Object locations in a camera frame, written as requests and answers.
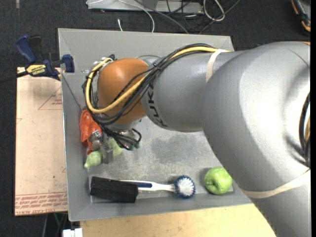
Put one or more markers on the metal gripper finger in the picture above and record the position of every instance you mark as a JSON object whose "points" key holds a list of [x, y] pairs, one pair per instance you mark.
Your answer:
{"points": [[107, 154], [95, 139]]}

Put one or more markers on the light green toy pear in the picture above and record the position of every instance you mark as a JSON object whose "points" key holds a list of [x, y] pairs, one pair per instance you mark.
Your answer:
{"points": [[93, 159]]}

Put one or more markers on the orange crumpled toy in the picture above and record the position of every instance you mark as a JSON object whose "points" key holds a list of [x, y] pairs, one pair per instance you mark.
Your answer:
{"points": [[86, 125]]}

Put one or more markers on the black flat block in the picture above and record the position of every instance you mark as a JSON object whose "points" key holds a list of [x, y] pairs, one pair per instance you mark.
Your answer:
{"points": [[113, 189]]}

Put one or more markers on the grey metal bin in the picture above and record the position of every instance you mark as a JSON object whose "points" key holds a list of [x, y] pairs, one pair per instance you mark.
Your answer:
{"points": [[168, 154]]}

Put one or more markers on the white and blue brush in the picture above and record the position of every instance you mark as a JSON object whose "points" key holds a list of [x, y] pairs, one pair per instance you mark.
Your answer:
{"points": [[184, 187]]}

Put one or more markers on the green apple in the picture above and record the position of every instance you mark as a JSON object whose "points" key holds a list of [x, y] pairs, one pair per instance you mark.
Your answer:
{"points": [[218, 181]]}

